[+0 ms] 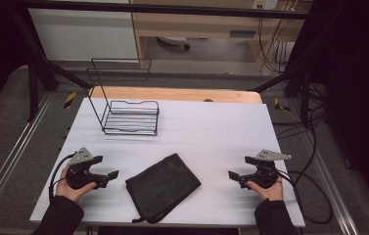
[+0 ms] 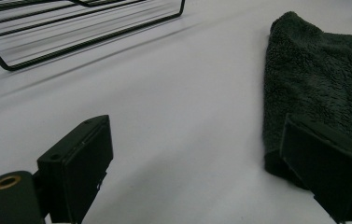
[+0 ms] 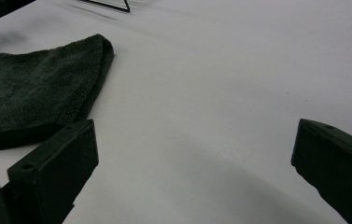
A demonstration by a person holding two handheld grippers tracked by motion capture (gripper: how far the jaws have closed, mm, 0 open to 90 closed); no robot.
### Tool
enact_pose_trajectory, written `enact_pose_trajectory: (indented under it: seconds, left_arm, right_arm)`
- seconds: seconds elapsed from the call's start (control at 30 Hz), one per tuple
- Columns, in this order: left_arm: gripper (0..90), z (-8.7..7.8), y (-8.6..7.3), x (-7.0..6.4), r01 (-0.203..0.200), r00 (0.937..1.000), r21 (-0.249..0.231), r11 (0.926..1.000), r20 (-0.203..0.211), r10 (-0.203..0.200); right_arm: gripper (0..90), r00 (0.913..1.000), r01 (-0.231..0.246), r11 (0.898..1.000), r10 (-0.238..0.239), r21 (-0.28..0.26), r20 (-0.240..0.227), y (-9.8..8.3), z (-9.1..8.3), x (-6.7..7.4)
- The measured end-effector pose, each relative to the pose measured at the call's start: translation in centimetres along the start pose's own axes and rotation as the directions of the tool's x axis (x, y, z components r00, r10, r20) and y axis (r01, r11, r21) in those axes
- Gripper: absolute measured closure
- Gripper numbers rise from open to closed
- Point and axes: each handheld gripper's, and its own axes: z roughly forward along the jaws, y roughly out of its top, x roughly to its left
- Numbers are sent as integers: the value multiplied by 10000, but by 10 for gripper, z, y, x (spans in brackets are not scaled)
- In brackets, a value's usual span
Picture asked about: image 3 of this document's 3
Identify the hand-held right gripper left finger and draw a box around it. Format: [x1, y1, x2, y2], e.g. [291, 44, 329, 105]
[1, 119, 100, 224]

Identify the dark green towel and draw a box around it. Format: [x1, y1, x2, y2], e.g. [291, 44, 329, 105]
[0, 34, 115, 153]

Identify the black metal stand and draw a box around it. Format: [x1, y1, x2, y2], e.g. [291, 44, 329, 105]
[78, 0, 132, 14]

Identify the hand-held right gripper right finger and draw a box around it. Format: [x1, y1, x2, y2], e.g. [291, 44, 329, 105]
[290, 118, 352, 224]

